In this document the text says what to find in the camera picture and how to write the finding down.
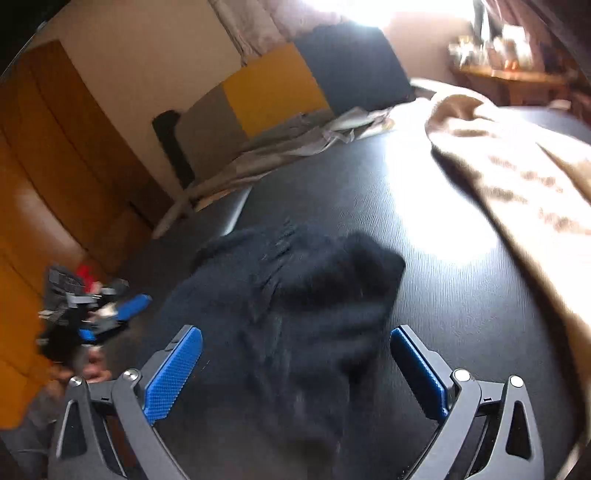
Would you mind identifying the black leather bed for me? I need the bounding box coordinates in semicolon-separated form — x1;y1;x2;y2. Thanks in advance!
124;104;591;480

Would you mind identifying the wooden side table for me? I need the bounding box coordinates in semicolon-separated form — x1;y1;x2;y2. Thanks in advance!
449;65;570;108

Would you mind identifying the grey crumpled sheet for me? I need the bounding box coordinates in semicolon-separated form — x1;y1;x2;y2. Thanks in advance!
152;105;395;238

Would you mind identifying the dark blue cushion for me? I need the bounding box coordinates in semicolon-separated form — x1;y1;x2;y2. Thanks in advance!
293;23;417;117

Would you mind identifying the yellow cushion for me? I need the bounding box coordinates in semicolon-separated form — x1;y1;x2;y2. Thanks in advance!
222;44;334;139

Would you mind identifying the wooden wardrobe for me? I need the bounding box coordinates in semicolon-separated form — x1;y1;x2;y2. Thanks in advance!
0;39;174;432

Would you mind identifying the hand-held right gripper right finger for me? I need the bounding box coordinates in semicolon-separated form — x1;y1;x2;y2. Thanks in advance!
390;325;546;480

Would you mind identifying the person's left hand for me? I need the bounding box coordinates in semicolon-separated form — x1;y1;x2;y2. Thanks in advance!
58;348;114;384

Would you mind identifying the grey brown cushion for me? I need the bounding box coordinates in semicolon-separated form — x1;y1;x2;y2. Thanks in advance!
178;85;251;188

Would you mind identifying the black knit sweater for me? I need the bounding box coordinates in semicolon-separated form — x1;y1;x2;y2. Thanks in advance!
139;220;407;460

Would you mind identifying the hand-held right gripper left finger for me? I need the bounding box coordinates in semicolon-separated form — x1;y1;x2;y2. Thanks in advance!
48;325;204;480

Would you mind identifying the beige blanket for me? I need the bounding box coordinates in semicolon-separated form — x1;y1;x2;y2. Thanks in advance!
424;93;591;374

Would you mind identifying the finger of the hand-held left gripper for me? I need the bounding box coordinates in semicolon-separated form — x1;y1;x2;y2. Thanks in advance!
78;320;131;344
99;294;153;324

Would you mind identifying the pale curtain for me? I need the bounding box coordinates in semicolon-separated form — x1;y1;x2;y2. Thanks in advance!
207;0;352;68

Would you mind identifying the black cushion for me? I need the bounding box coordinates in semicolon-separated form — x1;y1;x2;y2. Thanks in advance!
152;110;197;191

